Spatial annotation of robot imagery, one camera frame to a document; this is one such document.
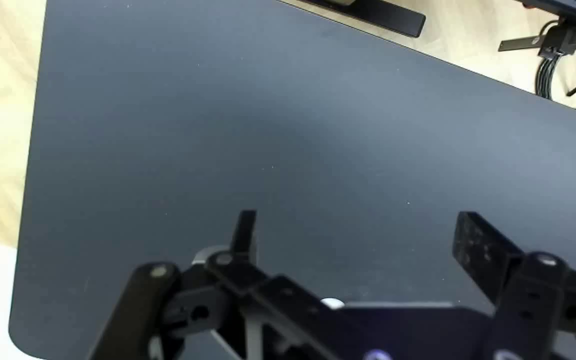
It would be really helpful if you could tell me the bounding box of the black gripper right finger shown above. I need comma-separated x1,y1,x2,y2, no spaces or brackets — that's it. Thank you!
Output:
452,211,576,360

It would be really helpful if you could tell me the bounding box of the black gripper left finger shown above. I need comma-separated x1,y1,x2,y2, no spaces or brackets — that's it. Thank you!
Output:
90,208,344,360

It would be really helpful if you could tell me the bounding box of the black flat monitor stand base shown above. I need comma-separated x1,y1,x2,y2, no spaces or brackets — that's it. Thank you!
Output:
298,0,428,40

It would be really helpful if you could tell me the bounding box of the black coiled cable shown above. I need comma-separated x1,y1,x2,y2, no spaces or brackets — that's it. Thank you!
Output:
495,16,576,117

